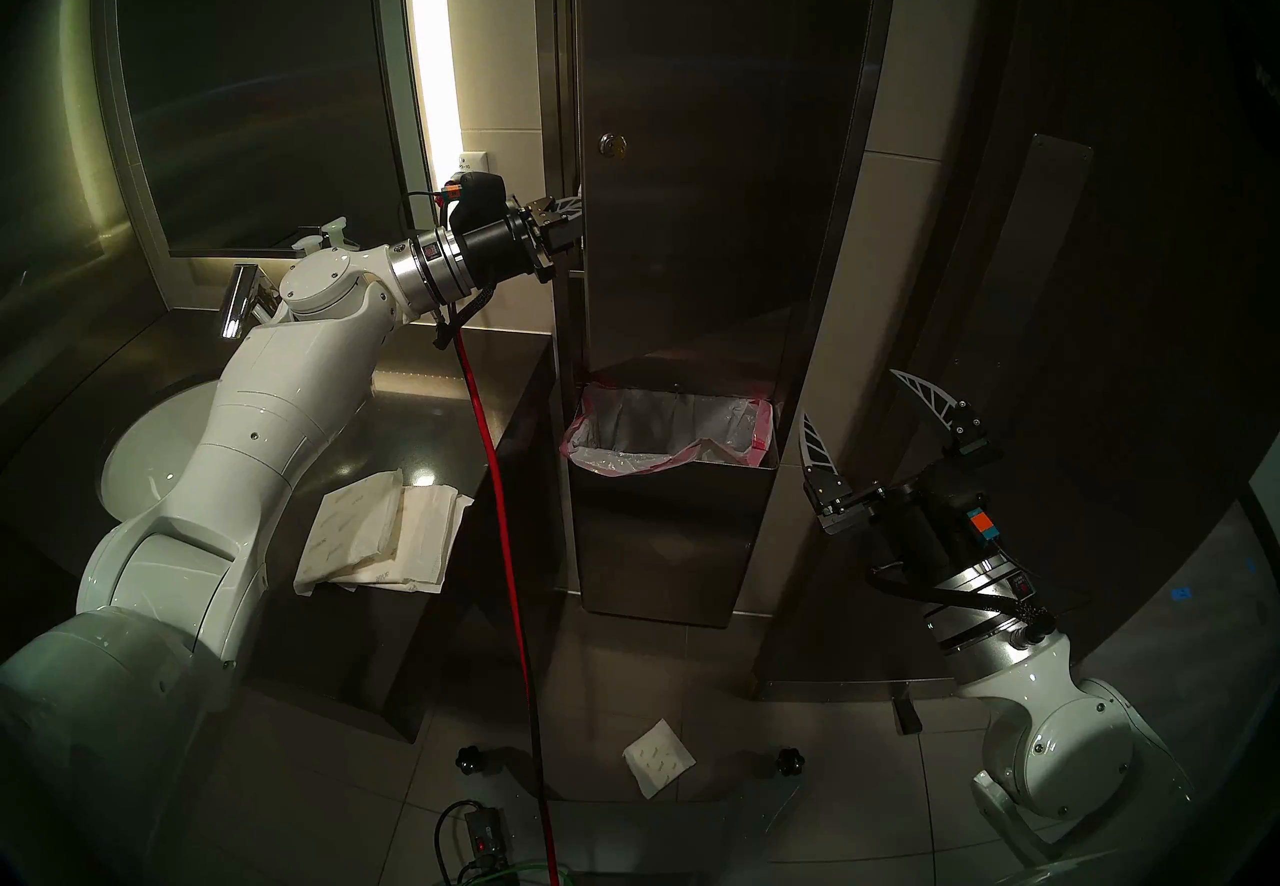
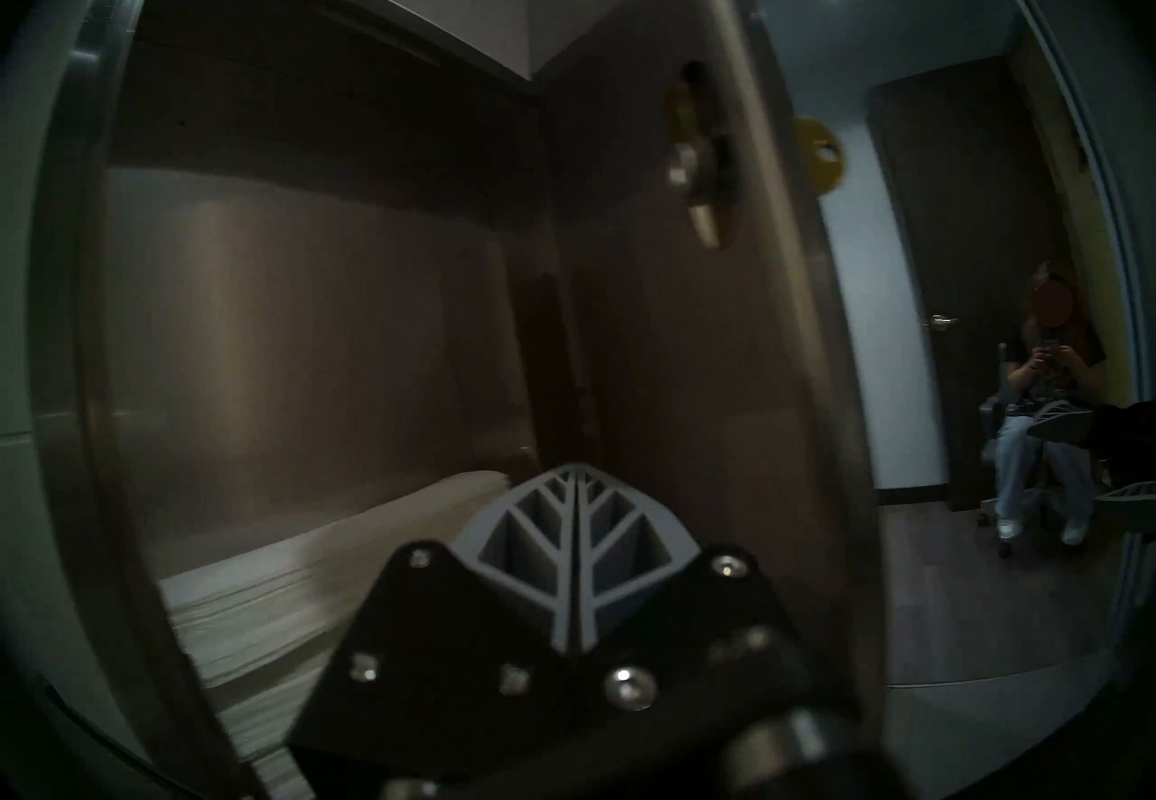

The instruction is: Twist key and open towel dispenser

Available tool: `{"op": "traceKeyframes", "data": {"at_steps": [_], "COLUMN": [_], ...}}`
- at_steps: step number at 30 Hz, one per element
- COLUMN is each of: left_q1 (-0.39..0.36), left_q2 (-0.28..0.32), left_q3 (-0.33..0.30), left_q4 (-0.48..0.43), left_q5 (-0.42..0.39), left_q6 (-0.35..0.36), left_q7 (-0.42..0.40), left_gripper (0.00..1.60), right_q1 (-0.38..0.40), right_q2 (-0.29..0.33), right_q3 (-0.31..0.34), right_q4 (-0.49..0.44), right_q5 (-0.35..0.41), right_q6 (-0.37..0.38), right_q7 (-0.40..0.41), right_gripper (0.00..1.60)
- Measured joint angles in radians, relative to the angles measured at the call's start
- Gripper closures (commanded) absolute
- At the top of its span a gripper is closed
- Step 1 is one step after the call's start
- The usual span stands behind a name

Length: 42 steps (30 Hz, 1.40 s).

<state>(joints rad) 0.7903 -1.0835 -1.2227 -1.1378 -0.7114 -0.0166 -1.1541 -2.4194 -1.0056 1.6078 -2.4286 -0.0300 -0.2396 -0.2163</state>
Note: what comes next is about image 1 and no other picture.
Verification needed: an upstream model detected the flat white paper towel pile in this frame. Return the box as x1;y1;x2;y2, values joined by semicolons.
335;484;476;595

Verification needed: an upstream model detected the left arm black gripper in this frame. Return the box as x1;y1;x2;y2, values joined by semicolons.
459;194;586;289

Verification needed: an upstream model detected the vertical wall light strip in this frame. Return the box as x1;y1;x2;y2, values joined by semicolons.
400;0;463;165

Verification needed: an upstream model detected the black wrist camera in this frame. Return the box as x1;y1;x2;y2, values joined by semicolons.
446;172;509;231
920;474;1001;550

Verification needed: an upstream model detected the crumpled white paper towel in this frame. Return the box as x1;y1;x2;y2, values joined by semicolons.
622;719;697;800

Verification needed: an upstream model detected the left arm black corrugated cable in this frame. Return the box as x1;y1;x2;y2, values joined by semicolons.
432;279;498;351

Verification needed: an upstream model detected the black power box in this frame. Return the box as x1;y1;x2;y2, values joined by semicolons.
462;804;519;875

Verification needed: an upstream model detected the framed wall mirror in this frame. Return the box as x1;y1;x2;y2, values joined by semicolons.
97;0;413;261

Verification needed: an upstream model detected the dark vanity counter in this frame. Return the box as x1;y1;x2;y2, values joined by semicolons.
0;309;556;745

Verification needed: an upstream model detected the green cable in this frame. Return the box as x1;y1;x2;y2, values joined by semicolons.
455;859;576;886

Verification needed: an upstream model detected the stainless towel dispenser door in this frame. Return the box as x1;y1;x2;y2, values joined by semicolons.
572;0;886;387

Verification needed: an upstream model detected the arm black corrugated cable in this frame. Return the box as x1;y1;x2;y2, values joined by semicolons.
865;566;1053;645
432;279;498;351

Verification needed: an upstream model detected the folded white paper towel stack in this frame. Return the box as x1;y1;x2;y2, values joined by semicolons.
293;467;406;592

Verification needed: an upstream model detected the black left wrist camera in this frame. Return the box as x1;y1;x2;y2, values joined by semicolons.
446;172;509;231

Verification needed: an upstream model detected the dark wooden door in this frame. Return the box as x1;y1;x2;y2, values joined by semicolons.
750;0;1280;700

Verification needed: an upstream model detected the thin black looped cable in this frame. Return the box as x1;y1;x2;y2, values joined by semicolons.
433;799;491;886

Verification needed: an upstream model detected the chrome faucet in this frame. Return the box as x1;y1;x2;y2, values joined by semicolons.
220;264;286;341

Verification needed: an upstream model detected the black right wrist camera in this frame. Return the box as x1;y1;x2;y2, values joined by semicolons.
920;474;1001;550

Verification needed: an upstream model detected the stainless waste bin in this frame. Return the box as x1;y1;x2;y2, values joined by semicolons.
565;439;781;630

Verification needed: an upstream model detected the white sink basin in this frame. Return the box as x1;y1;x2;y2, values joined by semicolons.
97;384;226;527

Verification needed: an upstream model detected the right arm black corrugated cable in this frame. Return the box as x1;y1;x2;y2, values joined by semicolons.
865;566;1053;645

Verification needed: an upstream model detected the trash bin with pink liner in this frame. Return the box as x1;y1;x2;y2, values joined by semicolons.
560;382;779;477

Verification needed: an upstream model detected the stainless recessed dispenser cabinet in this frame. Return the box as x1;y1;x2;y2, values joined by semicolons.
530;0;903;630

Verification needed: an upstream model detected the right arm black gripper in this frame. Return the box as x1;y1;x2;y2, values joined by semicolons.
798;369;1007;601

